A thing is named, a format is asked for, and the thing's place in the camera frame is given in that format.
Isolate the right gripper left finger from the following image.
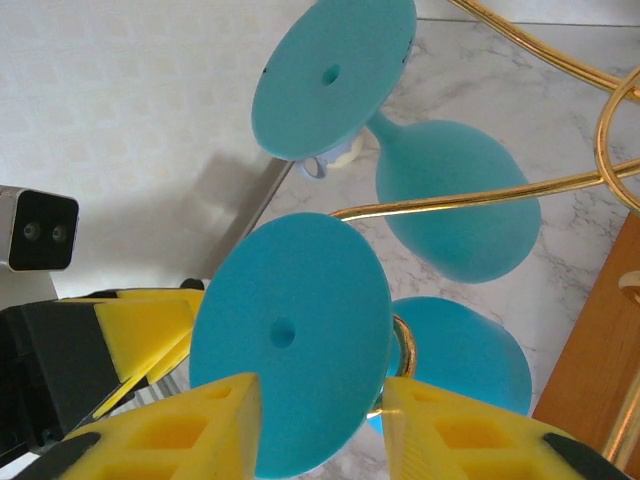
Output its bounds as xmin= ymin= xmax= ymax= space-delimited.
xmin=29 ymin=372 xmax=264 ymax=480

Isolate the teal plastic wine glass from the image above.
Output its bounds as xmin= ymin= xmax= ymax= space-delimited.
xmin=251 ymin=0 xmax=542 ymax=285

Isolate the aluminium table side rail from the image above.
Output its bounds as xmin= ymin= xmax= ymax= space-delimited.
xmin=197 ymin=158 xmax=296 ymax=291

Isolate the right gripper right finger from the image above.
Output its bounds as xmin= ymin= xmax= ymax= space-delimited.
xmin=382 ymin=377 xmax=631 ymax=480

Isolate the gold wire rack wooden base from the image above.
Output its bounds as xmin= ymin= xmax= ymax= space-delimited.
xmin=329 ymin=0 xmax=640 ymax=480

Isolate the blue plastic wine glass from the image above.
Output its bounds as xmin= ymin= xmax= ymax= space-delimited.
xmin=188 ymin=212 xmax=533 ymax=479

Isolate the grey-blue ceramic mug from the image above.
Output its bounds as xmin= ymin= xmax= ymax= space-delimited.
xmin=298 ymin=138 xmax=362 ymax=180

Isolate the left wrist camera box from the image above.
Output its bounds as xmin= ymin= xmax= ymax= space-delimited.
xmin=0 ymin=183 xmax=81 ymax=301

